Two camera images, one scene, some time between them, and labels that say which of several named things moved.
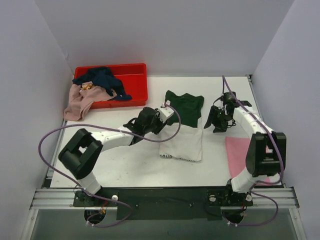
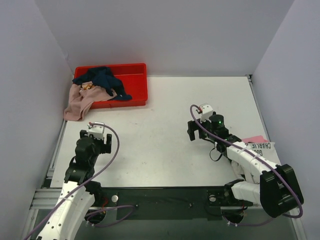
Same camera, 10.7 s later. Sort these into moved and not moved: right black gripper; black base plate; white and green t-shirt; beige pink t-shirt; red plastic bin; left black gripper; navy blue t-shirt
Moved: right black gripper; white and green t-shirt; left black gripper
Not moved: black base plate; navy blue t-shirt; beige pink t-shirt; red plastic bin
